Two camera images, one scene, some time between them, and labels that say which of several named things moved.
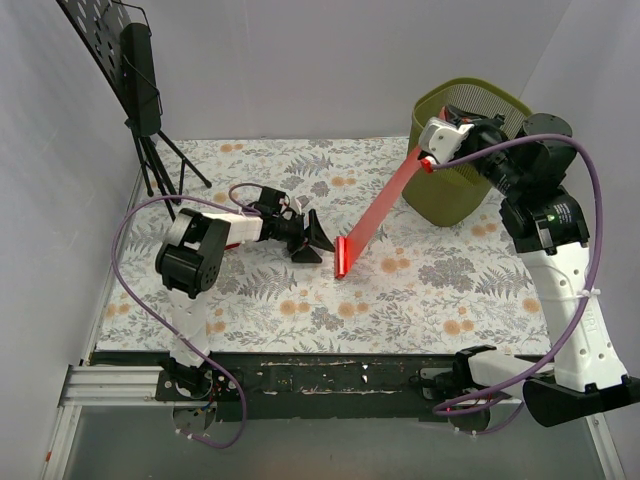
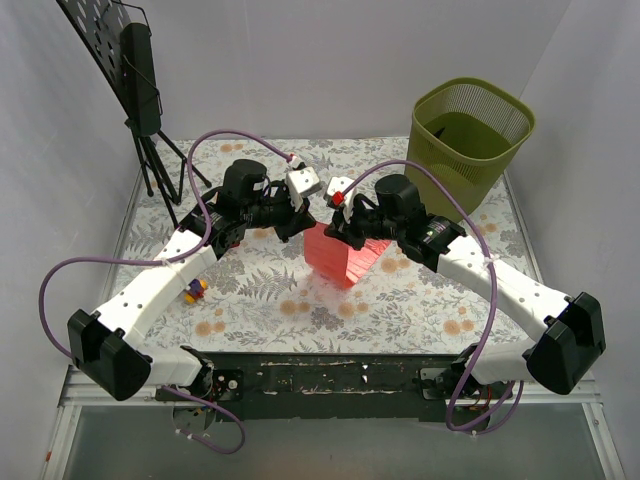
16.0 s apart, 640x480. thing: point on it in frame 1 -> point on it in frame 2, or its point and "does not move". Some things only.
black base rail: [322, 386] does not move
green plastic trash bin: [448, 195] does not move
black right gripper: [461, 118] -> [345, 232]
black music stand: [116, 39] does not move
